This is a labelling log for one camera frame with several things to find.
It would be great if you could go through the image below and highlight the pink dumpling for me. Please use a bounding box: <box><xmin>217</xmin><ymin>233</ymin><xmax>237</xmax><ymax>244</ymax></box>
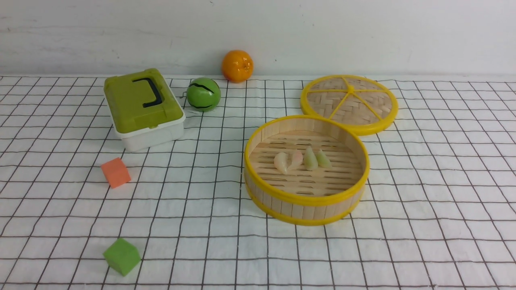
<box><xmin>288</xmin><ymin>150</ymin><xmax>304</xmax><ymax>170</ymax></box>

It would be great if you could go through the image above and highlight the pale green dumpling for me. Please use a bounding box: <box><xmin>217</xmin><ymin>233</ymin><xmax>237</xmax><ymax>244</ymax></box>
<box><xmin>304</xmin><ymin>146</ymin><xmax>318</xmax><ymax>171</ymax></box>

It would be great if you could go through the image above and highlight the yellow-rimmed bamboo steamer tray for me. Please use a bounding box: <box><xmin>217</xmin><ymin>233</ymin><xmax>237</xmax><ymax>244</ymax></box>
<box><xmin>243</xmin><ymin>115</ymin><xmax>370</xmax><ymax>226</ymax></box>

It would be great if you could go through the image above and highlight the pale yellow-green dumpling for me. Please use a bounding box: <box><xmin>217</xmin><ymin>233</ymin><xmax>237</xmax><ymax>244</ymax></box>
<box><xmin>315</xmin><ymin>149</ymin><xmax>333</xmax><ymax>169</ymax></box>

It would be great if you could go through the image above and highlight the white pinkish dumpling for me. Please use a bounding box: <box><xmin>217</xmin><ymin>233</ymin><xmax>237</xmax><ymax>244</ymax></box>
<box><xmin>273</xmin><ymin>152</ymin><xmax>289</xmax><ymax>175</ymax></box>

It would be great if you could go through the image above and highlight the yellow-rimmed bamboo steamer lid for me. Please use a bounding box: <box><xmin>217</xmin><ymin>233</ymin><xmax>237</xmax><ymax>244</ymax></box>
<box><xmin>300</xmin><ymin>75</ymin><xmax>399</xmax><ymax>136</ymax></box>

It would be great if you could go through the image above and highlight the green ball with black stripe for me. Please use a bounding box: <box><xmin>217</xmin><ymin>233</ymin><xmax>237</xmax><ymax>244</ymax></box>
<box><xmin>186</xmin><ymin>77</ymin><xmax>221</xmax><ymax>112</ymax></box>

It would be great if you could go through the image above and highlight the orange mandarin fruit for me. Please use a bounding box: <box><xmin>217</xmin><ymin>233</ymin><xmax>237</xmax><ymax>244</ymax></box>
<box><xmin>221</xmin><ymin>50</ymin><xmax>254</xmax><ymax>84</ymax></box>

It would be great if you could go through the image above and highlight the green lidded white box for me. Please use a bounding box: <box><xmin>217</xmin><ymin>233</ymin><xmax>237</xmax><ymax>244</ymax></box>
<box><xmin>104</xmin><ymin>68</ymin><xmax>186</xmax><ymax>152</ymax></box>

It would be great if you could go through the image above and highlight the orange foam cube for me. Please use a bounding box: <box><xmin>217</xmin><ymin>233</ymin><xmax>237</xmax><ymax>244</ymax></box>
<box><xmin>101</xmin><ymin>157</ymin><xmax>131</xmax><ymax>189</ymax></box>

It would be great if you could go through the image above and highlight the green foam cube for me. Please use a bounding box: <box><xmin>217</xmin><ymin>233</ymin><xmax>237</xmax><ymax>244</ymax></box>
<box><xmin>103</xmin><ymin>238</ymin><xmax>141</xmax><ymax>277</ymax></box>

